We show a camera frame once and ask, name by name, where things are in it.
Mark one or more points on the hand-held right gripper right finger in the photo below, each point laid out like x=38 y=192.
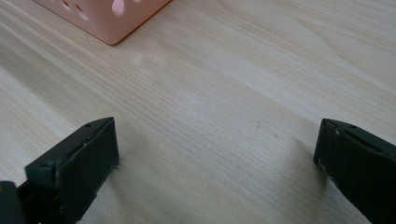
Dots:
x=361 y=165

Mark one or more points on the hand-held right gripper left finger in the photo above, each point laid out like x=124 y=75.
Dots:
x=81 y=168

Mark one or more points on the pink perforated plastic basket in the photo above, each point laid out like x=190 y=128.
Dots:
x=104 y=17

